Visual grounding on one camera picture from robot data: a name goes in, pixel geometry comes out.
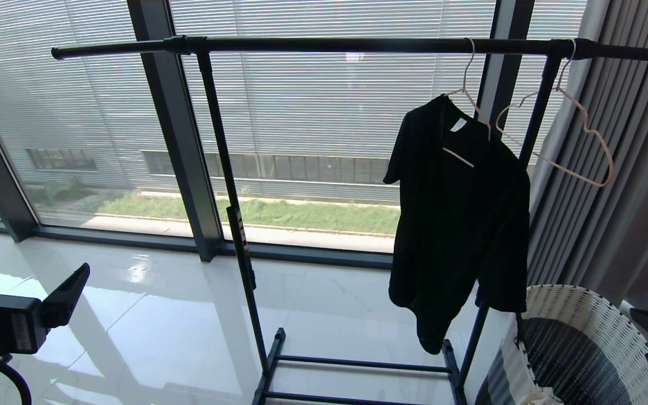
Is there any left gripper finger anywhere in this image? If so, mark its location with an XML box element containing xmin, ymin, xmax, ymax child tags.
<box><xmin>42</xmin><ymin>263</ymin><xmax>91</xmax><ymax>330</ymax></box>

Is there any pink clothes hanger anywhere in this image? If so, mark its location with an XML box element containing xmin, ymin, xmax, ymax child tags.
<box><xmin>442</xmin><ymin>38</ymin><xmax>493</xmax><ymax>168</ymax></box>
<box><xmin>494</xmin><ymin>39</ymin><xmax>615</xmax><ymax>188</ymax></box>

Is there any black short-sleeved shirt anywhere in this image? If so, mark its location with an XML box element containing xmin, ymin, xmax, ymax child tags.
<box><xmin>383</xmin><ymin>94</ymin><xmax>532</xmax><ymax>355</ymax></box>

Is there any white laundry basket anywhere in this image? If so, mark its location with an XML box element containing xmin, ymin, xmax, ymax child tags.
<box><xmin>473</xmin><ymin>284</ymin><xmax>648</xmax><ymax>405</ymax></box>

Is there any black clothes rack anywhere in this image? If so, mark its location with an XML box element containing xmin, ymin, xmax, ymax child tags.
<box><xmin>51</xmin><ymin>35</ymin><xmax>648</xmax><ymax>405</ymax></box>

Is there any beige curtain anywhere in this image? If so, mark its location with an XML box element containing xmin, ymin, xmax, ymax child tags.
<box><xmin>526</xmin><ymin>0</ymin><xmax>648</xmax><ymax>316</ymax></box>

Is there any window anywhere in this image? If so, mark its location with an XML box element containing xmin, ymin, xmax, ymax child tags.
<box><xmin>0</xmin><ymin>0</ymin><xmax>589</xmax><ymax>271</ymax></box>

